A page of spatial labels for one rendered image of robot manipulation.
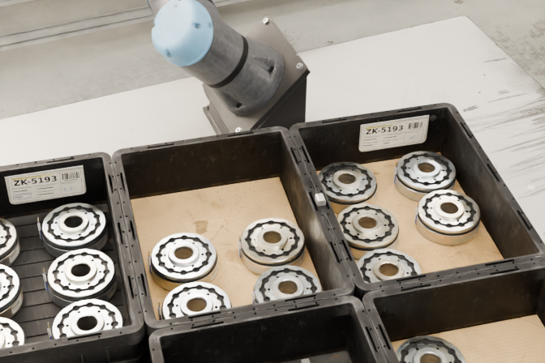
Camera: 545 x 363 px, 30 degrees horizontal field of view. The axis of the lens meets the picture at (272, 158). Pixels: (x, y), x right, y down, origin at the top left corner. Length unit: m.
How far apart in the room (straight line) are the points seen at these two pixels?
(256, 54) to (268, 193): 0.31
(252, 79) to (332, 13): 1.94
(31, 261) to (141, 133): 0.53
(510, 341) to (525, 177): 0.56
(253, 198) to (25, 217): 0.38
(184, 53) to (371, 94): 0.53
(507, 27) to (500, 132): 1.73
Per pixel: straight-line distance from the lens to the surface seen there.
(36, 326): 1.57
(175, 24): 1.86
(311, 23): 3.77
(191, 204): 1.73
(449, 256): 1.66
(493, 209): 1.68
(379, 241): 1.63
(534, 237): 1.57
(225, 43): 1.87
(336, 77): 2.25
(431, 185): 1.73
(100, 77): 3.51
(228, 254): 1.64
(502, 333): 1.56
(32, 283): 1.63
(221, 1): 3.67
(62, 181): 1.70
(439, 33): 2.43
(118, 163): 1.66
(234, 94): 1.93
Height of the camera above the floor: 1.98
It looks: 39 degrees down
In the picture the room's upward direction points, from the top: 1 degrees clockwise
